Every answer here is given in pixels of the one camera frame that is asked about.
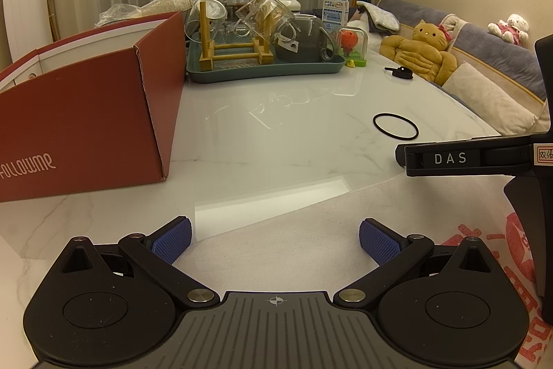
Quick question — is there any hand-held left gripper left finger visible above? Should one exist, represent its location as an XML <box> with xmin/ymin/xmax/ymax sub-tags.
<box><xmin>63</xmin><ymin>215</ymin><xmax>221</xmax><ymax>305</ymax></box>

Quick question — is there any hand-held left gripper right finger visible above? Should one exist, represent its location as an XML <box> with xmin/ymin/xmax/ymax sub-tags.
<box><xmin>335</xmin><ymin>218</ymin><xmax>494</xmax><ymax>304</ymax></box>

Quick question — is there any red cardboard box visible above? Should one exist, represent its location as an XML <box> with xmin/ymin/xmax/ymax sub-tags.
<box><xmin>0</xmin><ymin>11</ymin><xmax>187</xmax><ymax>204</ymax></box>

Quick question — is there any bag of paper cups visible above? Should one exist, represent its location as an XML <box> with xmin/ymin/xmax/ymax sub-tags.
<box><xmin>95</xmin><ymin>0</ymin><xmax>195</xmax><ymax>29</ymax></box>

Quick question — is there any large white pillow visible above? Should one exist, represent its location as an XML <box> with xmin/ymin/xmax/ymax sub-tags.
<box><xmin>441</xmin><ymin>62</ymin><xmax>539</xmax><ymax>137</ymax></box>

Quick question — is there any black clip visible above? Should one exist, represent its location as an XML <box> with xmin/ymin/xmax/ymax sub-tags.
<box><xmin>384</xmin><ymin>65</ymin><xmax>415</xmax><ymax>80</ymax></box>

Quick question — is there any tan muscular cat plush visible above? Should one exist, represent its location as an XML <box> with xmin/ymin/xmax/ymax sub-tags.
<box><xmin>380</xmin><ymin>20</ymin><xmax>457</xmax><ymax>87</ymax></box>

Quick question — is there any grey sofa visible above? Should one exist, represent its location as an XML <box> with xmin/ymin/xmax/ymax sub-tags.
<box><xmin>350</xmin><ymin>0</ymin><xmax>553</xmax><ymax>137</ymax></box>

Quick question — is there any toy in clear green dome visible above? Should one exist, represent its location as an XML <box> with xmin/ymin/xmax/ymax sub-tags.
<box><xmin>337</xmin><ymin>27</ymin><xmax>369</xmax><ymax>68</ymax></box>

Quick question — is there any pink plush bear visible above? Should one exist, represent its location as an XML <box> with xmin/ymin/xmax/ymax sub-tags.
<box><xmin>488</xmin><ymin>13</ymin><xmax>530</xmax><ymax>47</ymax></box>

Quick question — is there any grey glass pitcher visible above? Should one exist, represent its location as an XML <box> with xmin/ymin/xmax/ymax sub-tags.
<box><xmin>274</xmin><ymin>15</ymin><xmax>338</xmax><ymax>64</ymax></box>

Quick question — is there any teal plastic tray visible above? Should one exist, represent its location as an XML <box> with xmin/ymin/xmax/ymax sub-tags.
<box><xmin>186</xmin><ymin>45</ymin><xmax>347</xmax><ymax>84</ymax></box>

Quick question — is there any milk carton with straw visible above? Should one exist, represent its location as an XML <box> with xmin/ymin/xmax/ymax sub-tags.
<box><xmin>320</xmin><ymin>0</ymin><xmax>349</xmax><ymax>28</ymax></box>

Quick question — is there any clear glass cup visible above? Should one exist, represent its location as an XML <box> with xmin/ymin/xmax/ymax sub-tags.
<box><xmin>235</xmin><ymin>0</ymin><xmax>295</xmax><ymax>40</ymax></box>
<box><xmin>185</xmin><ymin>0</ymin><xmax>228</xmax><ymax>44</ymax></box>

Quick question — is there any wooden cup rack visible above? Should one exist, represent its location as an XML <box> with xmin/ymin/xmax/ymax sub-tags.
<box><xmin>199</xmin><ymin>0</ymin><xmax>275</xmax><ymax>72</ymax></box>

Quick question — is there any black hair tie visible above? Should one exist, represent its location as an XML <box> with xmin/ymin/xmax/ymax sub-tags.
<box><xmin>373</xmin><ymin>114</ymin><xmax>420</xmax><ymax>141</ymax></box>

